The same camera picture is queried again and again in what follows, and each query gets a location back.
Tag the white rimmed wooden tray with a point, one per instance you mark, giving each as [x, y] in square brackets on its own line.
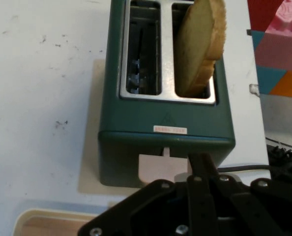
[50, 223]

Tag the large red foam block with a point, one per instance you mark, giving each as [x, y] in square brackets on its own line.
[261, 14]

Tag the colourful triangle foam floor mat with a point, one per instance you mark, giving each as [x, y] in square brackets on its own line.
[269, 78]

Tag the small clear table edge clip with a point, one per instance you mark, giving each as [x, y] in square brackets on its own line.
[248, 32]
[254, 89]

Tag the toasted bread slice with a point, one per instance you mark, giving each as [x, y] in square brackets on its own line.
[197, 49]

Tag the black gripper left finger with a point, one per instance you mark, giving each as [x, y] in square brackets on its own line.
[146, 211]

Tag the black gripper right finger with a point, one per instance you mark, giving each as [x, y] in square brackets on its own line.
[259, 211]

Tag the dark green two-slot toaster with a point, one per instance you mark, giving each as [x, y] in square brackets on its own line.
[136, 118]

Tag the pink foam block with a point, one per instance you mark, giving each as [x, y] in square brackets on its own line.
[278, 49]

